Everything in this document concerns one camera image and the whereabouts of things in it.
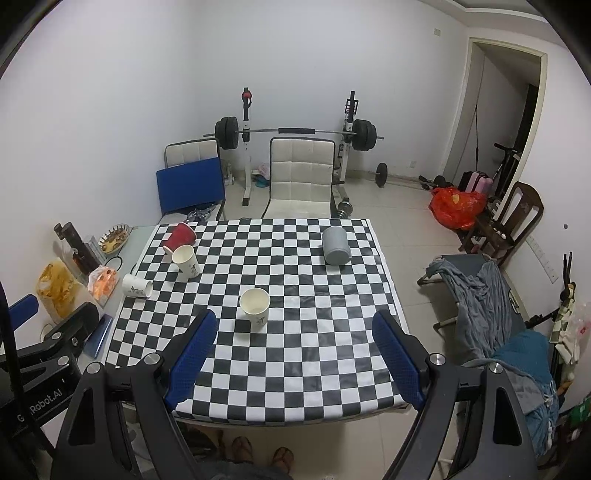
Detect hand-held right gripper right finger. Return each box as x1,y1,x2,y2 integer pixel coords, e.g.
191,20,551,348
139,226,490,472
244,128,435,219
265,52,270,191
372,309,539,480

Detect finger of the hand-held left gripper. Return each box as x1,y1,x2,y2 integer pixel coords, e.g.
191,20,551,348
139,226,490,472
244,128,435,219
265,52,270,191
8,294,40,329
41,302,100,357

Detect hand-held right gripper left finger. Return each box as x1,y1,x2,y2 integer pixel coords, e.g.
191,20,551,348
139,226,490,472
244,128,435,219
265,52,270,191
53,308,218,480

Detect white paper cup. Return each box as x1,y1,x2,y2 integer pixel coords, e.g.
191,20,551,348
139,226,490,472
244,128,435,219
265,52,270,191
172,244,201,280
122,273,153,299
239,287,271,332

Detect red paper cup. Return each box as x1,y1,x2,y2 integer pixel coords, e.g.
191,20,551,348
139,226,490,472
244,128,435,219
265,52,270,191
163,222,198,254

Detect grey cup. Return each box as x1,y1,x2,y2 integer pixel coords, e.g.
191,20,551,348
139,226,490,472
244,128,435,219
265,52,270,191
322,226,352,267

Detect yellow snack bag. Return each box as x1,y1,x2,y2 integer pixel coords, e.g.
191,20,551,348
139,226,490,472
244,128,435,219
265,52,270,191
37,259,80,324

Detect orange snack packet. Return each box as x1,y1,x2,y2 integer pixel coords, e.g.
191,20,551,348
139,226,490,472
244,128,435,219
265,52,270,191
88,265,120,307

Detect black kitchen appliance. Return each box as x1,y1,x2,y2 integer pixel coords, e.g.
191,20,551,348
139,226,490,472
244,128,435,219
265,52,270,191
54,222,96,278

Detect plate of food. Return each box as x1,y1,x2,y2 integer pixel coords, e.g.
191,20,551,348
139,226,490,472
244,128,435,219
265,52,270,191
98,224,132,255

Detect grey blanket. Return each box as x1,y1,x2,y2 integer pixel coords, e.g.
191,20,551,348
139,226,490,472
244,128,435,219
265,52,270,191
427,258,514,361

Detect person's left foot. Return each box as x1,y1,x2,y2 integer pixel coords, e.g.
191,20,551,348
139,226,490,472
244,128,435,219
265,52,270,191
231,436,254,477

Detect person's foot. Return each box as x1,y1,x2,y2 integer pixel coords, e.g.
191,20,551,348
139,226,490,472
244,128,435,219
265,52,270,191
272,447,295,474
231,436,254,477

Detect grey folding cot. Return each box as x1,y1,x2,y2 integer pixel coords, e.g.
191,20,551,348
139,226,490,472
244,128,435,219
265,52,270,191
418,253,528,334

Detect black white checkered tablecloth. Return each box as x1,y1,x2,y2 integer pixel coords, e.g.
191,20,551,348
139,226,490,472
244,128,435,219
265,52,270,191
102,218,411,424

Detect teal blanket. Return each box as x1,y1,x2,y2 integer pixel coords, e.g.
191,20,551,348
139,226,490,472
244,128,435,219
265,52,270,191
488,329,560,459

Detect person's right foot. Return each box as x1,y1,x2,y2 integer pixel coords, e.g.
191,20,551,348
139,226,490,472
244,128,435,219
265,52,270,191
272,447,295,474

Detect clear plastic wrapper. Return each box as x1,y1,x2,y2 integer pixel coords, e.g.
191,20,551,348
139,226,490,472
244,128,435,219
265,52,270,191
187,203,223,223

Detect red plastic bag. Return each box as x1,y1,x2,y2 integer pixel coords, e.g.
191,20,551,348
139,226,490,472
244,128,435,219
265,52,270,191
429,187,488,231

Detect blue board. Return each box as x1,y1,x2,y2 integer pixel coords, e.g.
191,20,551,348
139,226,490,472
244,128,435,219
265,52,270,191
156,157,226,217

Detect pale plastic bags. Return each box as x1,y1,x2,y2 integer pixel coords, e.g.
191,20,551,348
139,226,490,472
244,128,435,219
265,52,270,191
549,285,591,366

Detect small barbell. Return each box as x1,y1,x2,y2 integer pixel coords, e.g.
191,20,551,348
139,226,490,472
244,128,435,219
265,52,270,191
367,162,448,190

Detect black tripod stand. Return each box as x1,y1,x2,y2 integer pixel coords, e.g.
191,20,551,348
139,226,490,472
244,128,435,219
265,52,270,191
526,251,576,334

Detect pink suitcase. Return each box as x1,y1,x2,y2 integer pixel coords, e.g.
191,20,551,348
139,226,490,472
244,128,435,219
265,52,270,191
457,171,493,195

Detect dark wooden chair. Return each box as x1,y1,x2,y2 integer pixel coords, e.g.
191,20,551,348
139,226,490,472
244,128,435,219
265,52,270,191
457,181,545,269

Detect white padded chair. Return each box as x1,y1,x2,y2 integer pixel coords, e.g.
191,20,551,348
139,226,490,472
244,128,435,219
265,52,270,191
262,137,336,220
164,140,228,222

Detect white barbell rack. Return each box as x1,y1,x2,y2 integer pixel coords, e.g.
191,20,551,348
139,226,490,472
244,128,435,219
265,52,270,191
238,87,362,206

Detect black barbell with plates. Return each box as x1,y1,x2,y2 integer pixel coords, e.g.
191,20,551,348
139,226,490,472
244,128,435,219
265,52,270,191
203,117,385,153

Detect black scooter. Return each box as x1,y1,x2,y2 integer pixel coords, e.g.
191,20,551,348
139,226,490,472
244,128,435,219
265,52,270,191
491,143,523,195

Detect black cable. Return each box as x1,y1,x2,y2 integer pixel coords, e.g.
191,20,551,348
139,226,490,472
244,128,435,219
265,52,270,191
105,256,140,278

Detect white wall socket strip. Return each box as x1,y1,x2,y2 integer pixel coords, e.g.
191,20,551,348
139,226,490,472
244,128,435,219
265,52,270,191
526,234,560,285

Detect white door frame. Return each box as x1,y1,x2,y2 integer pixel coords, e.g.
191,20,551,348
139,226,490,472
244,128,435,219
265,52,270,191
445,36,548,186

